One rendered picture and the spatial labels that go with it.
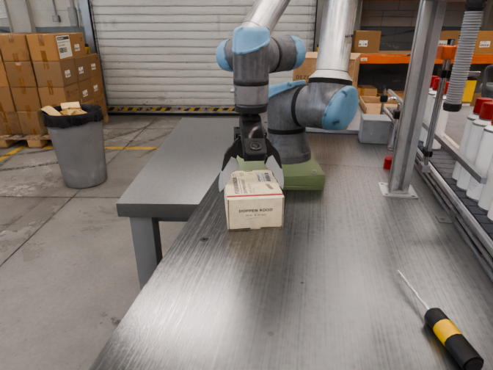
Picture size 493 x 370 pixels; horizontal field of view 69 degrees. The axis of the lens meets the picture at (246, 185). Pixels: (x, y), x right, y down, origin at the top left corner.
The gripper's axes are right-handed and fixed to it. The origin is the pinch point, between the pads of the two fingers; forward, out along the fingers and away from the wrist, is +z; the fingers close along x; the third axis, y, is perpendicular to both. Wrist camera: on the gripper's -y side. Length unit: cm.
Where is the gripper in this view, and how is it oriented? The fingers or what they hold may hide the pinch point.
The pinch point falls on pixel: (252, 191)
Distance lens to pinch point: 84.1
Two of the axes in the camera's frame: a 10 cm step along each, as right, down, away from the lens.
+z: 0.0, 9.1, 4.1
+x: -9.9, 0.4, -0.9
